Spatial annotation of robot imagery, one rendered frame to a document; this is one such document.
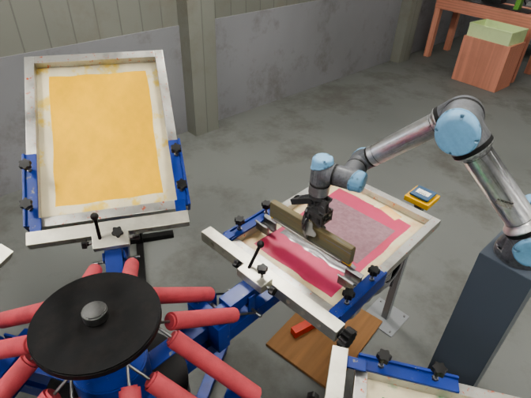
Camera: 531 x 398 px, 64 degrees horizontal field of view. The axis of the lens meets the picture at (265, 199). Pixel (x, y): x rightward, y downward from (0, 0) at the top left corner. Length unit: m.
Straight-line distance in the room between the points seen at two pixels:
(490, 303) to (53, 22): 3.46
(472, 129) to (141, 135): 1.29
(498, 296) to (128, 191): 1.43
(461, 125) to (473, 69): 5.61
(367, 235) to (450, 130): 0.82
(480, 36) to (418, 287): 4.37
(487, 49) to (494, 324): 5.30
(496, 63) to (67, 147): 5.75
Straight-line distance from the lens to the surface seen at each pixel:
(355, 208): 2.09
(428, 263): 3.37
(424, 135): 1.45
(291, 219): 1.71
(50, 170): 1.91
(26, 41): 3.87
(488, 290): 1.71
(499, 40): 6.67
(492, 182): 1.35
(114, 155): 1.89
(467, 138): 1.26
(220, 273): 3.03
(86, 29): 4.00
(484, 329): 1.82
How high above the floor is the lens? 2.19
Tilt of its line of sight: 36 degrees down
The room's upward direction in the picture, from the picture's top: 2 degrees clockwise
